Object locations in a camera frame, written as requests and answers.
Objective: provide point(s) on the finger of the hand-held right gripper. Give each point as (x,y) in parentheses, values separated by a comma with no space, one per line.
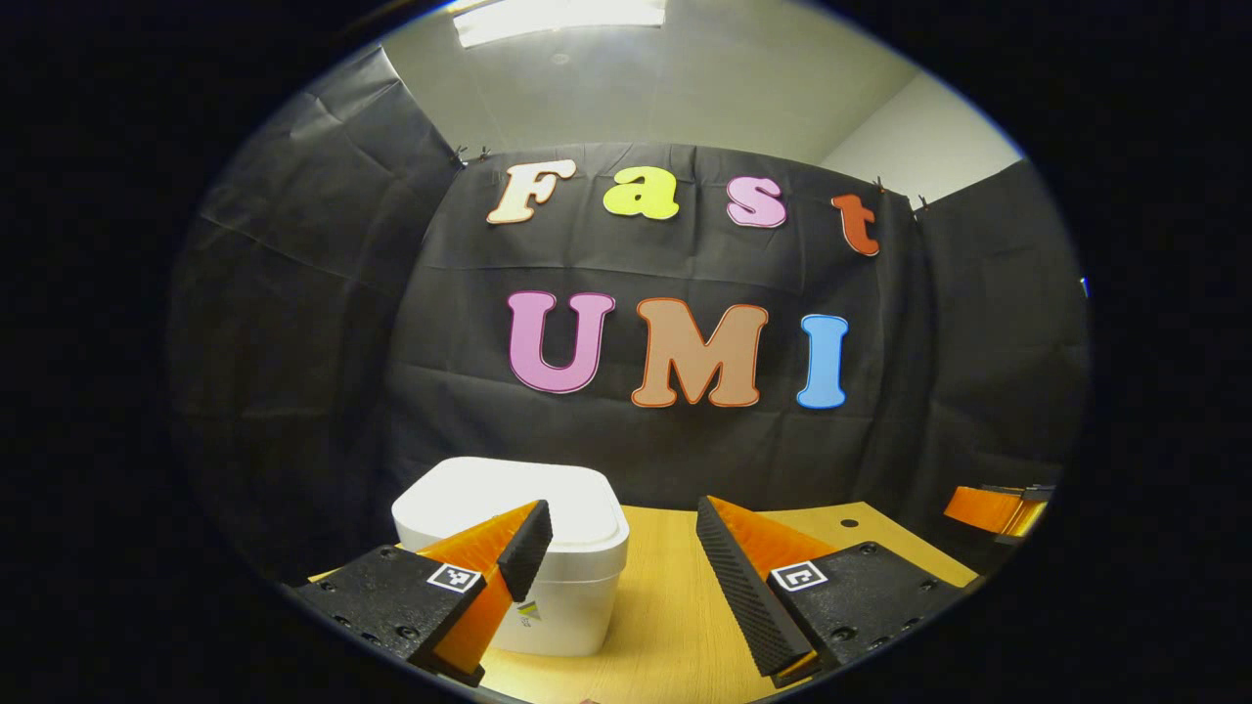
(978,510)
(1027,518)

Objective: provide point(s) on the wooden desktop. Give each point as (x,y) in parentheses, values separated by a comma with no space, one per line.
(665,606)

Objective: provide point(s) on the black backdrop cloth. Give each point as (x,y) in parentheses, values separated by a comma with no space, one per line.
(313,342)

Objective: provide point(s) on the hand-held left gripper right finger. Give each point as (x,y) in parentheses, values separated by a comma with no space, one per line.
(743,596)

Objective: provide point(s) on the white desktop garbage bin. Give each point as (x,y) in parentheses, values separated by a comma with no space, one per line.
(489,489)

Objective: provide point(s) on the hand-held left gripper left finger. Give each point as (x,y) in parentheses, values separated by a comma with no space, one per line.
(528,552)

